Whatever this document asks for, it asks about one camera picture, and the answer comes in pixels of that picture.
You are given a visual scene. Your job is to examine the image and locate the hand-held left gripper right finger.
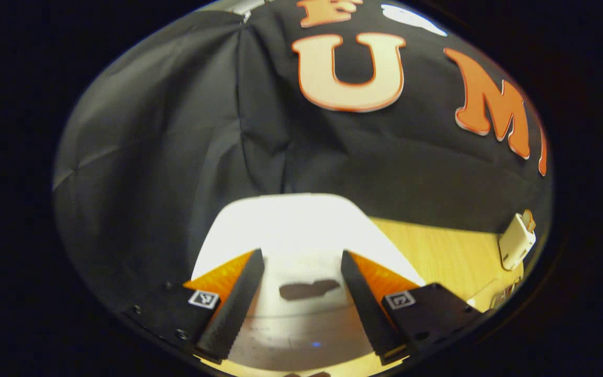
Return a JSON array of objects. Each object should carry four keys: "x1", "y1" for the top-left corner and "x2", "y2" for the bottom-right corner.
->
[{"x1": 340, "y1": 250, "x2": 483, "y2": 366}]

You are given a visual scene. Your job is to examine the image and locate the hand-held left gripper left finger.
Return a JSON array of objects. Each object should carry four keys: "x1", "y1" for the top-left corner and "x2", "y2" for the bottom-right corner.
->
[{"x1": 121, "y1": 249, "x2": 265, "y2": 365}]

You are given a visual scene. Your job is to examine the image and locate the white rice cooker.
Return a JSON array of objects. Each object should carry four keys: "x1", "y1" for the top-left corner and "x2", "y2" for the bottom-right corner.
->
[{"x1": 191, "y1": 193, "x2": 427, "y2": 372}]

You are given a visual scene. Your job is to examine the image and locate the metal wire chopstick holder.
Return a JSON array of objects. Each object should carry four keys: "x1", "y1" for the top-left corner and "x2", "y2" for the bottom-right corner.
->
[{"x1": 489, "y1": 276, "x2": 523, "y2": 311}]

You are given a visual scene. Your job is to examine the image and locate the white toaster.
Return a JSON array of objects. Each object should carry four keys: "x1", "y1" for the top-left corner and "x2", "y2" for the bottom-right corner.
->
[{"x1": 498, "y1": 212, "x2": 537, "y2": 271}]

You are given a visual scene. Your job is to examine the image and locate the black backdrop cloth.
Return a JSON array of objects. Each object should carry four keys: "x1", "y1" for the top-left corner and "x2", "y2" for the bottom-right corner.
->
[{"x1": 53, "y1": 0, "x2": 553, "y2": 315}]

